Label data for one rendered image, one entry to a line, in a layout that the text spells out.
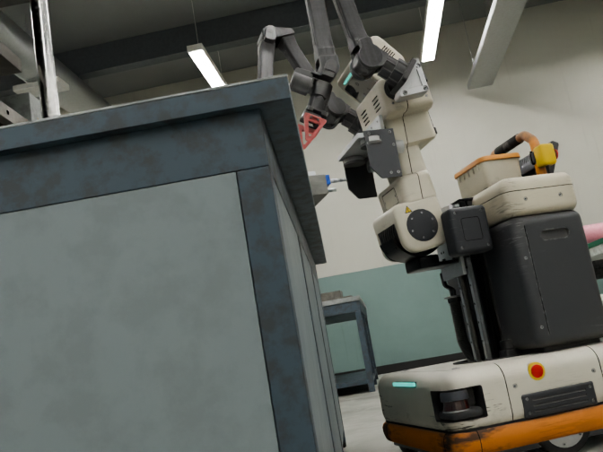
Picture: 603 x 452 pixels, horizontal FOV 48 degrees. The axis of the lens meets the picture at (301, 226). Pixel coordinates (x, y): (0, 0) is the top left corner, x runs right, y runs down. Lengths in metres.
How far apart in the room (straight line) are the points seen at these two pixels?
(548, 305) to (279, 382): 1.29
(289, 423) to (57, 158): 0.52
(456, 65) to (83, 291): 8.56
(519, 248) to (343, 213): 6.77
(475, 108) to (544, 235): 7.08
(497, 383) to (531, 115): 7.46
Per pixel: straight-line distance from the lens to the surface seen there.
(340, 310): 5.82
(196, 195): 1.02
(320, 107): 2.05
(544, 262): 2.15
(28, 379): 1.07
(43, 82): 2.54
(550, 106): 9.37
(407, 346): 8.65
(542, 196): 2.20
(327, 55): 2.12
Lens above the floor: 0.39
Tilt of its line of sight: 11 degrees up
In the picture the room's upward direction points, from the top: 10 degrees counter-clockwise
